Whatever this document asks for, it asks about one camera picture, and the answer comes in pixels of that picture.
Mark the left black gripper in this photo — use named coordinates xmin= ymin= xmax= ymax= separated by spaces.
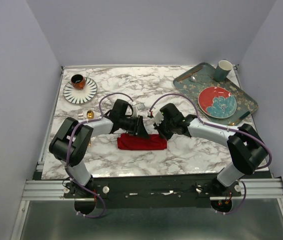
xmin=119 ymin=114 xmax=151 ymax=139

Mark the red cloth napkin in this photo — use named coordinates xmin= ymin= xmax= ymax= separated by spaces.
xmin=117 ymin=133 xmax=167 ymax=151

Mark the gold spoon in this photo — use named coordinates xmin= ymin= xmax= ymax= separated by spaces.
xmin=86 ymin=110 xmax=95 ymax=148

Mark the silver fork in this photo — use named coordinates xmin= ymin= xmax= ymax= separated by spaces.
xmin=77 ymin=109 xmax=84 ymax=120

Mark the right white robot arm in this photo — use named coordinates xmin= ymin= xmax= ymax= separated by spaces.
xmin=153 ymin=103 xmax=272 ymax=196

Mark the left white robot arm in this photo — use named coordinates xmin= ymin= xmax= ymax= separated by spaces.
xmin=48 ymin=99 xmax=149 ymax=198

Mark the silver spoon on tray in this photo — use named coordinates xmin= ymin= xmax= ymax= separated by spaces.
xmin=186 ymin=75 xmax=197 ymax=83

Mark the red blue patterned plate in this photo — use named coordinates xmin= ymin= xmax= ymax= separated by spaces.
xmin=197 ymin=86 xmax=237 ymax=119

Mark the green floral tray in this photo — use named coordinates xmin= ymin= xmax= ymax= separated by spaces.
xmin=173 ymin=62 xmax=259 ymax=126

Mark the striped white saucer plate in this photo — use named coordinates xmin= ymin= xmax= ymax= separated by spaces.
xmin=63 ymin=77 xmax=98 ymax=105

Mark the dark green white cup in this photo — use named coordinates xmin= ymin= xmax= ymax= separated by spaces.
xmin=213 ymin=59 xmax=233 ymax=82

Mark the brown black teacup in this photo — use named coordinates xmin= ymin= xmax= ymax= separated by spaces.
xmin=70 ymin=74 xmax=86 ymax=90

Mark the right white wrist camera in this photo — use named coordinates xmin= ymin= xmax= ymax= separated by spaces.
xmin=147 ymin=110 xmax=165 ymax=126

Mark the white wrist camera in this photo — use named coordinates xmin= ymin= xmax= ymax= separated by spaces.
xmin=132 ymin=101 xmax=145 ymax=117
xmin=147 ymin=110 xmax=165 ymax=126

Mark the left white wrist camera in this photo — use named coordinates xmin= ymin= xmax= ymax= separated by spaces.
xmin=132 ymin=101 xmax=145 ymax=117

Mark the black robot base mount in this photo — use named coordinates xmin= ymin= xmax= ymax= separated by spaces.
xmin=63 ymin=173 xmax=242 ymax=217

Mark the aluminium rail frame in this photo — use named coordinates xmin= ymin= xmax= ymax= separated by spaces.
xmin=9 ymin=159 xmax=283 ymax=240

